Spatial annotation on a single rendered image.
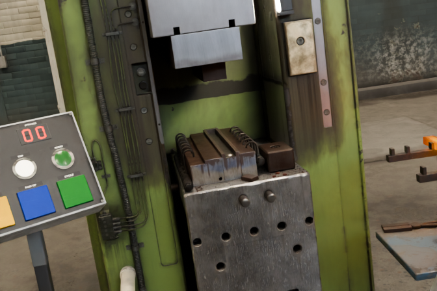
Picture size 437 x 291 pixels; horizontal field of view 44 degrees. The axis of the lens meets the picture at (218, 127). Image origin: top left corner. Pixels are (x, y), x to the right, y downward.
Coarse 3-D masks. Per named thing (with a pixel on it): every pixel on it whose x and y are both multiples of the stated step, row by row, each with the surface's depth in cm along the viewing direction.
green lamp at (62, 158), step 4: (60, 152) 141; (64, 152) 142; (56, 156) 140; (60, 156) 141; (64, 156) 141; (68, 156) 142; (56, 160) 140; (60, 160) 140; (64, 160) 141; (68, 160) 141; (60, 164) 140; (64, 164) 140; (68, 164) 141
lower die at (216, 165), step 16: (192, 144) 187; (208, 144) 179; (240, 144) 172; (192, 160) 165; (208, 160) 159; (224, 160) 160; (240, 160) 161; (192, 176) 159; (208, 176) 160; (224, 176) 161; (240, 176) 162
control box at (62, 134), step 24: (48, 120) 144; (72, 120) 147; (0, 144) 136; (24, 144) 138; (48, 144) 141; (72, 144) 144; (0, 168) 133; (48, 168) 138; (72, 168) 141; (0, 192) 131; (96, 192) 141; (48, 216) 133; (72, 216) 139; (0, 240) 130
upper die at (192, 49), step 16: (192, 32) 153; (208, 32) 153; (224, 32) 154; (176, 48) 152; (192, 48) 153; (208, 48) 154; (224, 48) 154; (240, 48) 155; (176, 64) 153; (192, 64) 154
